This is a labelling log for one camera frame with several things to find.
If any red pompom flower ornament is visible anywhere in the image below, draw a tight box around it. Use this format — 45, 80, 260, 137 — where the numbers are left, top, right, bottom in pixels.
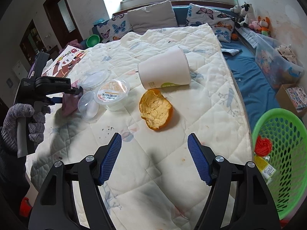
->
254, 136, 273, 157

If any orange peel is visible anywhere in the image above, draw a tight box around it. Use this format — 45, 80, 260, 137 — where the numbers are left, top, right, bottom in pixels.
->
138, 89, 173, 131

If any grey knit gloved hand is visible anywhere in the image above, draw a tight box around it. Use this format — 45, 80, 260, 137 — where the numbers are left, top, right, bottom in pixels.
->
1, 103, 50, 150

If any red plastic stool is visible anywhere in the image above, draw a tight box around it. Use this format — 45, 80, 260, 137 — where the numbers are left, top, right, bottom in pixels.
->
19, 197, 33, 218

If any cartoon bear picture book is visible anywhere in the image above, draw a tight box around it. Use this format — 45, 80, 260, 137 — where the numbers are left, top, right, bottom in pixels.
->
42, 45, 87, 78

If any pink cloth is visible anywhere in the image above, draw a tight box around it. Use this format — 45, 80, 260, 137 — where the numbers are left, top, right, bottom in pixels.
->
61, 88, 83, 117

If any yellow white package in basket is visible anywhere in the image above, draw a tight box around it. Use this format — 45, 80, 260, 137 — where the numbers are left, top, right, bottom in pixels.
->
254, 155, 277, 185

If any small clear plastic cup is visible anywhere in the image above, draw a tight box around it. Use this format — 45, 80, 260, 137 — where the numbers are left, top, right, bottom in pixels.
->
78, 91, 99, 121

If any clear plastic lid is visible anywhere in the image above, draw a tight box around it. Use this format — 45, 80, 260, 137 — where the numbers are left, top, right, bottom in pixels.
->
79, 69, 110, 90

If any green plastic bowl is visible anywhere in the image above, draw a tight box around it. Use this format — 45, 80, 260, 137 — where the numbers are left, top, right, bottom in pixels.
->
86, 34, 100, 48

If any labelled plastic pudding cup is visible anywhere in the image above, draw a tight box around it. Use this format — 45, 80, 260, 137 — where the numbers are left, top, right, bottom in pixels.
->
94, 78, 130, 111

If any green plastic waste basket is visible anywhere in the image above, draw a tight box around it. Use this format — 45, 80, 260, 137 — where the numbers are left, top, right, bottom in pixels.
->
252, 108, 306, 220

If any dark wooden door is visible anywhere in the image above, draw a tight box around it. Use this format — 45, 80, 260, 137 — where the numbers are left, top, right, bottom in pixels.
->
43, 0, 83, 48

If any left butterfly pillow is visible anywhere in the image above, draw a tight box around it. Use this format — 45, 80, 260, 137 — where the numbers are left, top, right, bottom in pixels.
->
97, 13, 133, 43

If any butterfly pillow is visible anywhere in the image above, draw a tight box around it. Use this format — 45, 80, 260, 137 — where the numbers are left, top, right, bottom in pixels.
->
97, 13, 133, 43
186, 3, 236, 43

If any blue sofa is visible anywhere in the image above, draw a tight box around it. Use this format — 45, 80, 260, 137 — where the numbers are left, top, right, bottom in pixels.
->
90, 6, 279, 129

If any cardboard box with print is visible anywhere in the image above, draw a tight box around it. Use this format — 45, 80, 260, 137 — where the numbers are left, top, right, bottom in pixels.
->
276, 84, 306, 118

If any white quilted blanket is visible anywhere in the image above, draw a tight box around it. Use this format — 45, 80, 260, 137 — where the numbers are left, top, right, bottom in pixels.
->
26, 24, 252, 229

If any white paper cup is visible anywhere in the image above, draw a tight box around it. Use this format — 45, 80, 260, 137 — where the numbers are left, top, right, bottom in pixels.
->
137, 46, 191, 90

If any clear plastic storage bin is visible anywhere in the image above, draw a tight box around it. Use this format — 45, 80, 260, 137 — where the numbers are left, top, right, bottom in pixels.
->
236, 26, 305, 90

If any grey cushion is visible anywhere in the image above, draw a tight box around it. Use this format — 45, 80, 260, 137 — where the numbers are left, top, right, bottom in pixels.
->
127, 1, 178, 35

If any spotted fabric in bin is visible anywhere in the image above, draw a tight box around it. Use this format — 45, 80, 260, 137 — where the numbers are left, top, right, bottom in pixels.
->
275, 44, 297, 64

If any orange fox plush toy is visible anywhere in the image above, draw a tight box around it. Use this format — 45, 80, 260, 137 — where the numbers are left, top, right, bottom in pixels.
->
258, 16, 271, 37

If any pink plush toy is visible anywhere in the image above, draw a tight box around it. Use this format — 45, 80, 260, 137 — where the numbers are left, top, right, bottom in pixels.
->
248, 20, 261, 33

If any right butterfly pillow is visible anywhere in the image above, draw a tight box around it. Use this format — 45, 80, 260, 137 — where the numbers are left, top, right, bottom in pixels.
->
186, 3, 236, 43

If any cow plush toy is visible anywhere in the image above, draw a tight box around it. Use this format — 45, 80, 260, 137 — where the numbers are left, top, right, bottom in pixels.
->
230, 2, 256, 28

